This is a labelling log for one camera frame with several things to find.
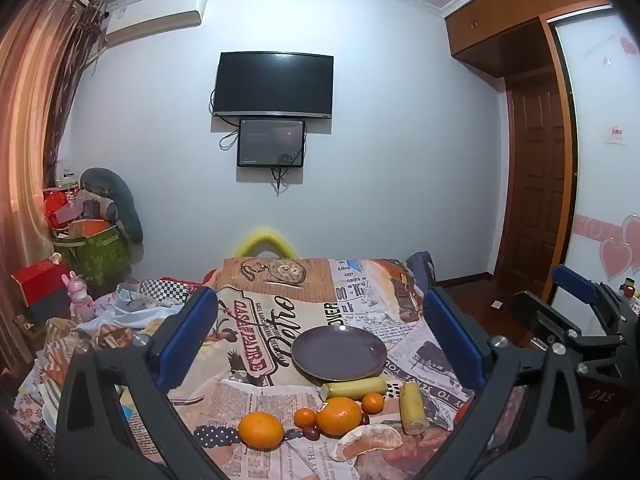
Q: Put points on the small colourful toy figure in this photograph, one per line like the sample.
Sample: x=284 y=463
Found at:
x=629 y=290

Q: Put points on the black wall television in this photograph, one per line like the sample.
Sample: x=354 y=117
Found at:
x=272 y=82

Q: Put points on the brown wooden door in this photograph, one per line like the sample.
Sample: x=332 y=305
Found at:
x=540 y=185

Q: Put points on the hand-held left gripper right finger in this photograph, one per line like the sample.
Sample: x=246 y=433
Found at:
x=452 y=345

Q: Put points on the pink toy rabbit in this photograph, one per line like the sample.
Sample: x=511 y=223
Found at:
x=80 y=300

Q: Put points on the small black wall monitor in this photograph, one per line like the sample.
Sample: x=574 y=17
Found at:
x=270 y=142

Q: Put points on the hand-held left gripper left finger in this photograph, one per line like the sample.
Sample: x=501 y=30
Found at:
x=186 y=340

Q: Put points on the orange curtain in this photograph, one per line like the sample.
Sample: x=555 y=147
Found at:
x=25 y=135

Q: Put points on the pale green corn cob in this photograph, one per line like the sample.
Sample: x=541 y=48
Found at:
x=355 y=388

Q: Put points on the dark purple plate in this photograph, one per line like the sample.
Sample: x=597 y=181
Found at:
x=340 y=355

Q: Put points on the red gift box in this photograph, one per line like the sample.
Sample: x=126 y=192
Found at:
x=57 y=205

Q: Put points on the dark maroon curtain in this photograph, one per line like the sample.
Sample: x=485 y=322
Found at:
x=70 y=85

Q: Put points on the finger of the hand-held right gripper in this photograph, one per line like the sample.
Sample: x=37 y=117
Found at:
x=575 y=282
x=532 y=310

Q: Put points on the dark blue bag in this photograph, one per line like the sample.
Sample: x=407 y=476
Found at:
x=422 y=267

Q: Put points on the yellow foam arch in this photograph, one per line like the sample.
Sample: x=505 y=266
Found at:
x=265 y=235

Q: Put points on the yellow corn cob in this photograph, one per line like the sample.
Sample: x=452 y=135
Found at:
x=412 y=410

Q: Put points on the wooden overhead cabinet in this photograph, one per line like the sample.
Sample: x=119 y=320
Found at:
x=500 y=30

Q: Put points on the black white checkered cloth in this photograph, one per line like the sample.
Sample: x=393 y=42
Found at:
x=165 y=290

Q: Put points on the newspaper print tablecloth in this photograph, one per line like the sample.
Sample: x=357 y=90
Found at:
x=310 y=300

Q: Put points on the small red wall sign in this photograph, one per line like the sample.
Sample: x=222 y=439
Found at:
x=615 y=135

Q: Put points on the white and blue cloth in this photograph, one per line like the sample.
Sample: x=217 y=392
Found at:
x=125 y=315

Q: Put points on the dark red grape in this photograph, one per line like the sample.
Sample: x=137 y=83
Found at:
x=366 y=418
x=311 y=433

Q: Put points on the large orange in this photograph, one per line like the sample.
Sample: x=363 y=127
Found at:
x=260 y=431
x=340 y=417

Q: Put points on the white air conditioner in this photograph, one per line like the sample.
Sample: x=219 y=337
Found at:
x=155 y=20

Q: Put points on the white wardrobe door with hearts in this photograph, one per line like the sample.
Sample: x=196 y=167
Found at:
x=600 y=185

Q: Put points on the orange cardboard box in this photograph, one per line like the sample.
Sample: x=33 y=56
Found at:
x=90 y=228

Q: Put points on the green patterned box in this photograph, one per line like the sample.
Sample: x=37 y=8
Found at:
x=100 y=255

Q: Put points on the red flat box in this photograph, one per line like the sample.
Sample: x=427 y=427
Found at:
x=40 y=285

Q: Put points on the small tangerine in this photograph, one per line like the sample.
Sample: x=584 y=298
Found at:
x=372 y=403
x=305 y=417

